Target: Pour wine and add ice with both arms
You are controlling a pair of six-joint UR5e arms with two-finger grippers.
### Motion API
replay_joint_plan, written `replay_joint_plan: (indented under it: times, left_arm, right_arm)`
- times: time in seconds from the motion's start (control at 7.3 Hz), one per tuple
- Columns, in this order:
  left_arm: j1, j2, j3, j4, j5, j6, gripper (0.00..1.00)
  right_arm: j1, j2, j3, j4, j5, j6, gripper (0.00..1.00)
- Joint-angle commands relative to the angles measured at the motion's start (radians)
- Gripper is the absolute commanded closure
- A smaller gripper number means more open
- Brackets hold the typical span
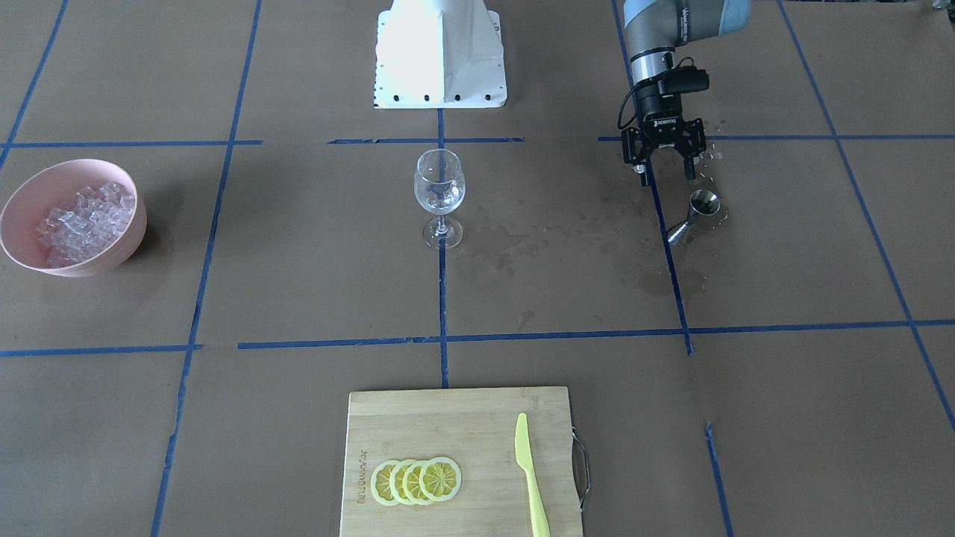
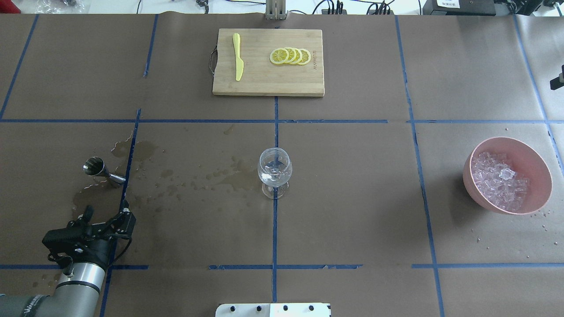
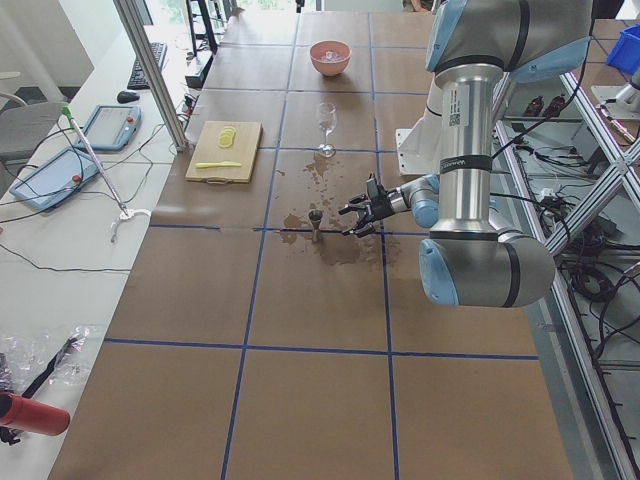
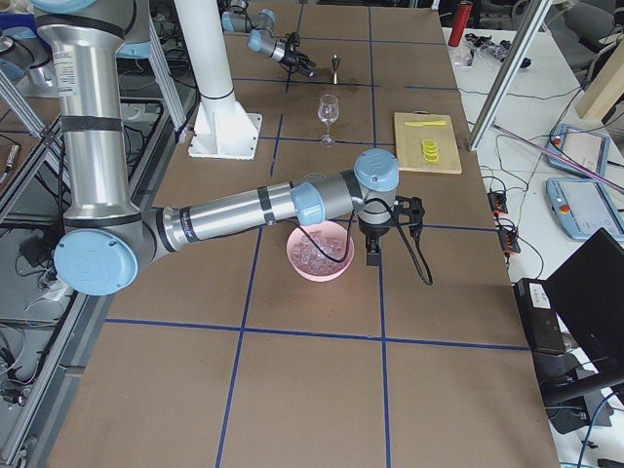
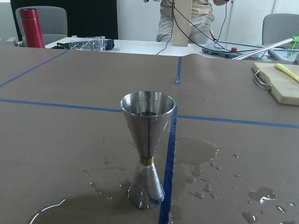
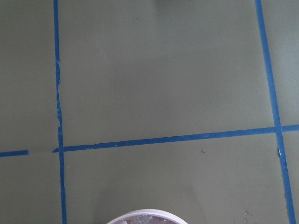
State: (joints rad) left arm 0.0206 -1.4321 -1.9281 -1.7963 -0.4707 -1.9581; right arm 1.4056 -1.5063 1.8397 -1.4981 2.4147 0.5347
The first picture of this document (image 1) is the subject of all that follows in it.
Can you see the pink plastic bowl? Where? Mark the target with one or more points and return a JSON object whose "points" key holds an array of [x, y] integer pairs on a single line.
{"points": [[31, 202]]}

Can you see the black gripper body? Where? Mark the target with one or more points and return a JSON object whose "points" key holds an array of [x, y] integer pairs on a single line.
{"points": [[659, 113]]}

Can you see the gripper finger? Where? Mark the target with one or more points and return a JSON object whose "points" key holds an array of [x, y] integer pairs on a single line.
{"points": [[642, 170], [690, 158]]}

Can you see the pile of ice cubes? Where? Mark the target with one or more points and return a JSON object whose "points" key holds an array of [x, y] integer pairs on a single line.
{"points": [[85, 224]]}

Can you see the clear wine glass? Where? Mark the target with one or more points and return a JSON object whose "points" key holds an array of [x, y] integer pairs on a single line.
{"points": [[440, 187]]}

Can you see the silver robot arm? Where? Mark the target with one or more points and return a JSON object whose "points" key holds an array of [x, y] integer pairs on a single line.
{"points": [[653, 31]]}

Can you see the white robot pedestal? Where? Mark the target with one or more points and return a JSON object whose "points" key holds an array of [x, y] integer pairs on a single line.
{"points": [[439, 55]]}

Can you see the bamboo cutting board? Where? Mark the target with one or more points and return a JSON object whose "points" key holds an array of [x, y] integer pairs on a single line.
{"points": [[475, 427]]}

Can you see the lemon slice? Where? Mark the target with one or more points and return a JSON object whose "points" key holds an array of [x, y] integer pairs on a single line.
{"points": [[440, 479], [397, 482], [381, 483], [411, 482]]}

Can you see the yellow plastic knife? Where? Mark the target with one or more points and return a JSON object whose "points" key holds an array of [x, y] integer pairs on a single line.
{"points": [[524, 458]]}

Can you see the steel cocktail jigger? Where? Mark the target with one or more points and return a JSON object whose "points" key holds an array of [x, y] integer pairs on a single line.
{"points": [[702, 203]]}

